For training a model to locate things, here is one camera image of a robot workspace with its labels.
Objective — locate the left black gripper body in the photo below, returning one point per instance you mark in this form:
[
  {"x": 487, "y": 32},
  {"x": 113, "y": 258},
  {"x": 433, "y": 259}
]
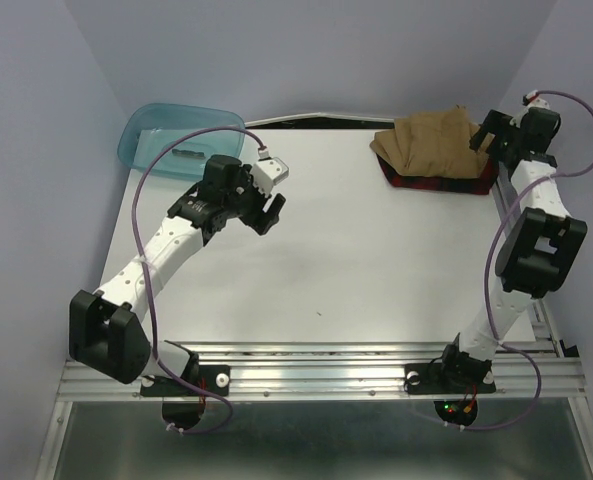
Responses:
[{"x": 247, "y": 200}]

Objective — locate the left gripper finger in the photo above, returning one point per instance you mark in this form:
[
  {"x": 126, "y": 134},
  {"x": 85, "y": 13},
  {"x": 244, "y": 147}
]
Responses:
[
  {"x": 274, "y": 208},
  {"x": 263, "y": 222}
]

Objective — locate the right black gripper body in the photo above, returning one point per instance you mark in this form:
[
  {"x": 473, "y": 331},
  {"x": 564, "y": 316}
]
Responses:
[{"x": 507, "y": 137}]

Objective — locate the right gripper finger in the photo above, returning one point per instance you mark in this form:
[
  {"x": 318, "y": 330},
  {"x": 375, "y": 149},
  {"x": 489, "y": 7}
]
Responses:
[
  {"x": 494, "y": 121},
  {"x": 481, "y": 139}
]

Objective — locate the red plaid skirt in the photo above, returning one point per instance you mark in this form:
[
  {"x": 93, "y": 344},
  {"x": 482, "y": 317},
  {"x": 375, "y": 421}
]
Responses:
[{"x": 478, "y": 186}]

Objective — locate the tan skirt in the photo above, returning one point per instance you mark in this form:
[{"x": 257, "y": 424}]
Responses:
[{"x": 432, "y": 144}]

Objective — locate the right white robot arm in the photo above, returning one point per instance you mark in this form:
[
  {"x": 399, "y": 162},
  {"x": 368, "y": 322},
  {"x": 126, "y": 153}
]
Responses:
[{"x": 530, "y": 257}]

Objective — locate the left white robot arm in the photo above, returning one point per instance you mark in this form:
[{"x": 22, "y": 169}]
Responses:
[{"x": 105, "y": 325}]

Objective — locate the teal plastic basket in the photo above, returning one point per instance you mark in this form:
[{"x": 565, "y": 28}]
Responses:
[{"x": 190, "y": 134}]

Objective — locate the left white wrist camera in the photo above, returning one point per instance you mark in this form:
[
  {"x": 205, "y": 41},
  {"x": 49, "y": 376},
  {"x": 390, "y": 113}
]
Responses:
[{"x": 268, "y": 173}]

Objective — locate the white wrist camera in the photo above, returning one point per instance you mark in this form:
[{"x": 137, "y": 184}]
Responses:
[
  {"x": 530, "y": 101},
  {"x": 268, "y": 173}
]

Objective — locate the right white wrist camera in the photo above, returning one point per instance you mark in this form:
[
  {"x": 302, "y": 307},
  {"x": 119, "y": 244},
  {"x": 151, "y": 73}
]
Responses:
[{"x": 530, "y": 101}]

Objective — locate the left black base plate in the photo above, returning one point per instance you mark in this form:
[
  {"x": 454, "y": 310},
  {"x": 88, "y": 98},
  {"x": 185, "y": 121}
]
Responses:
[{"x": 212, "y": 378}]

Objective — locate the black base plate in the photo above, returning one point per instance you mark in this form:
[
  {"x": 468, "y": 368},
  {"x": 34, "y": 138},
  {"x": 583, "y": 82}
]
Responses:
[
  {"x": 428, "y": 379},
  {"x": 212, "y": 378}
]

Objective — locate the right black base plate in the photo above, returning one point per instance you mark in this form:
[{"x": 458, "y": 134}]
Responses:
[{"x": 428, "y": 379}]

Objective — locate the aluminium rail frame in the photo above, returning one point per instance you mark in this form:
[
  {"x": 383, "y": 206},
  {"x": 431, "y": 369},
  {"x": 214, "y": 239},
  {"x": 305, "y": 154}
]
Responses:
[{"x": 317, "y": 321}]

